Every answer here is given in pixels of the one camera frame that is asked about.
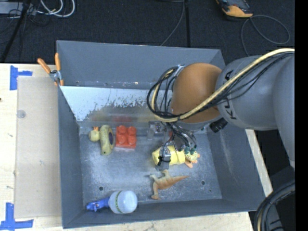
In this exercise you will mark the yellow and orange toy animal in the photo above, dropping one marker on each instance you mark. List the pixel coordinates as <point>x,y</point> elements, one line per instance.
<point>192,157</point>

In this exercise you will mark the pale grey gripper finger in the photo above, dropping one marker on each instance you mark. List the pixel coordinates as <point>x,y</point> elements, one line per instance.
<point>156,129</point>
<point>165,157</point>

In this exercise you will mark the black cylinder on white bracket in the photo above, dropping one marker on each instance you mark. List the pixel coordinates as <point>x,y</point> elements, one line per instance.
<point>218,125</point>

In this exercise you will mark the white and blue spray bottle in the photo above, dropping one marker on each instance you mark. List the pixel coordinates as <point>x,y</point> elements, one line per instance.
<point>122,201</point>

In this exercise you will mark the orange toy dinosaur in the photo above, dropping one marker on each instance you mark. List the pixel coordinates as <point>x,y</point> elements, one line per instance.
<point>166,182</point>

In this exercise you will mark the grey metal bin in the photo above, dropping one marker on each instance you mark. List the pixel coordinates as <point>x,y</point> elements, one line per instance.
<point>125,167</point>

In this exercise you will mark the pale cardboard board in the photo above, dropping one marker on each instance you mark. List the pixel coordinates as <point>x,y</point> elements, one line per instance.
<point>36,141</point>

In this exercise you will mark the red toy brick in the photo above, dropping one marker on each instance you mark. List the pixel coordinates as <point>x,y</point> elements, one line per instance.
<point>125,137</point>

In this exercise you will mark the yellow cylinder toy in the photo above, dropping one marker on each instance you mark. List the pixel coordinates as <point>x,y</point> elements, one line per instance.
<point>176,157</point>

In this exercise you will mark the yellow toy snail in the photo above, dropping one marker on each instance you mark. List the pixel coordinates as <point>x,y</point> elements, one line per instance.
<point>106,138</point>

